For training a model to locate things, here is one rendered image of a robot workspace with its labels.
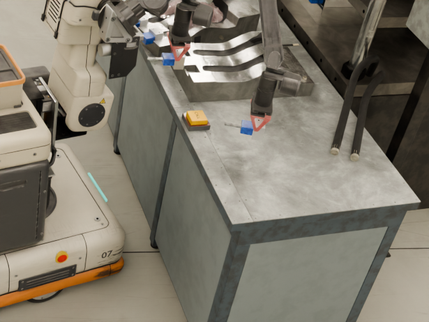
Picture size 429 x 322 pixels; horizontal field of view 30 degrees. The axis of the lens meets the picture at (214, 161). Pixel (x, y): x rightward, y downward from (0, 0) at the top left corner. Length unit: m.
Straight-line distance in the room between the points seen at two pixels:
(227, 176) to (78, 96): 0.61
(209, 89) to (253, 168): 0.39
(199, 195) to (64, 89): 0.61
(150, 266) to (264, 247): 0.86
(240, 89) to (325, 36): 0.75
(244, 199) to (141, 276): 0.91
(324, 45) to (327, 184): 0.97
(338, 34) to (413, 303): 1.22
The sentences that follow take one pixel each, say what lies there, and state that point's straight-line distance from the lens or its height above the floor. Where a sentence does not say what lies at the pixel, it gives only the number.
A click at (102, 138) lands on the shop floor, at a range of 3.99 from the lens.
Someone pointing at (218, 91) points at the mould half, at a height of 0.84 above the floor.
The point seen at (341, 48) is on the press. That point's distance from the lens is 3.55.
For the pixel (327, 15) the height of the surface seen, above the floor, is 0.83.
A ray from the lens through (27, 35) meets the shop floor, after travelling 4.71.
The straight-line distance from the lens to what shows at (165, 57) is 2.87.
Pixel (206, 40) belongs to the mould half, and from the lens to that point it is 3.25.
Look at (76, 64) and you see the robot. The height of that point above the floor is 0.92.
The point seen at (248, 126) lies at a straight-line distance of 2.63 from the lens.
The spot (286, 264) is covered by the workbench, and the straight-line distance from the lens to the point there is 2.76.
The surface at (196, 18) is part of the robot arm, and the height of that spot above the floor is 1.13.
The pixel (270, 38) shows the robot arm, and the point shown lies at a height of 1.24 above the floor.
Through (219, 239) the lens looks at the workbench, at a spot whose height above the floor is 0.59.
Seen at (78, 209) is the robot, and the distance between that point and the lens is 3.18.
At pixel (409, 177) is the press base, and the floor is 0.23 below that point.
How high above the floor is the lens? 2.45
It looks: 38 degrees down
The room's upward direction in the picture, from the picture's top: 14 degrees clockwise
